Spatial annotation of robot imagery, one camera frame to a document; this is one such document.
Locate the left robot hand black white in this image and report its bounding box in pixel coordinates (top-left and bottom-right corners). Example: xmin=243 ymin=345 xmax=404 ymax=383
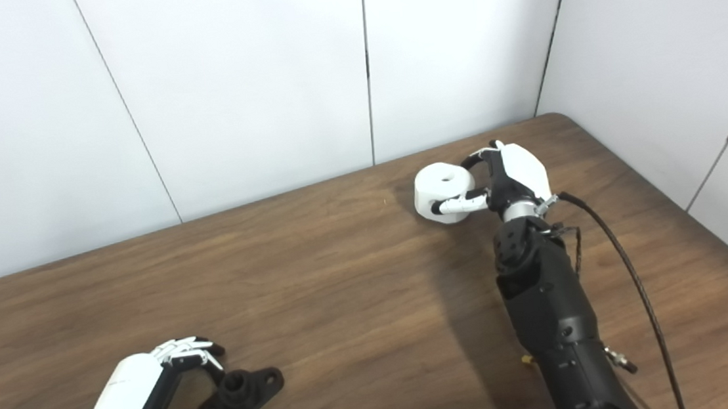
xmin=70 ymin=334 xmax=235 ymax=409

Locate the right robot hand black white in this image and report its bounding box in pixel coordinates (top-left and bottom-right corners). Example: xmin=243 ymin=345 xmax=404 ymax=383
xmin=425 ymin=136 xmax=555 ymax=223

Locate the round white piece with holes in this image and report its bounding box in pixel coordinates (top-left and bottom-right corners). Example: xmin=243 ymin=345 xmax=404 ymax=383
xmin=412 ymin=161 xmax=480 ymax=228

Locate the black flanged holder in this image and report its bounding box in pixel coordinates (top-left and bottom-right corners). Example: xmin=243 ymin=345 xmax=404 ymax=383
xmin=192 ymin=365 xmax=288 ymax=409

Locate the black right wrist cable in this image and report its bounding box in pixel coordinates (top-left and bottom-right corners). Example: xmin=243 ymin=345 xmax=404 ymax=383
xmin=533 ymin=182 xmax=687 ymax=409

